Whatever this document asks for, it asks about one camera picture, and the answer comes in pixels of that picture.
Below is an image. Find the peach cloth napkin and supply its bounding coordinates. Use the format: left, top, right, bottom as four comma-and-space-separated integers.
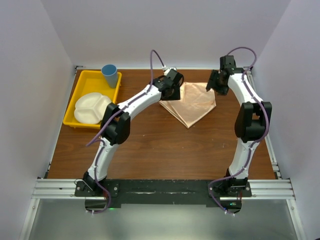
159, 82, 216, 129

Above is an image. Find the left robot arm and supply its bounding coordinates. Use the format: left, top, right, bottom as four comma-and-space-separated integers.
76, 68, 184, 196

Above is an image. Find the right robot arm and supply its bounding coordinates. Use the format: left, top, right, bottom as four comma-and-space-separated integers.
205, 55, 272, 197

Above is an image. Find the blue plastic cup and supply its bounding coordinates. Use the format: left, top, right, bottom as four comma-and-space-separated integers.
101, 64, 118, 89

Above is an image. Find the yellow plastic tray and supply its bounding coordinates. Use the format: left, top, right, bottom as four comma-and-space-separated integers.
63, 70, 122, 129

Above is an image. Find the white divided plate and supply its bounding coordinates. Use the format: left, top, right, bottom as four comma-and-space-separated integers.
74, 92, 112, 125

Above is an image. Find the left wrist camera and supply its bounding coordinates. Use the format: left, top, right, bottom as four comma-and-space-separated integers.
163, 67, 177, 76

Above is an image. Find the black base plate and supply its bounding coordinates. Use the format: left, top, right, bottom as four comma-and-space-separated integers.
74, 178, 252, 213

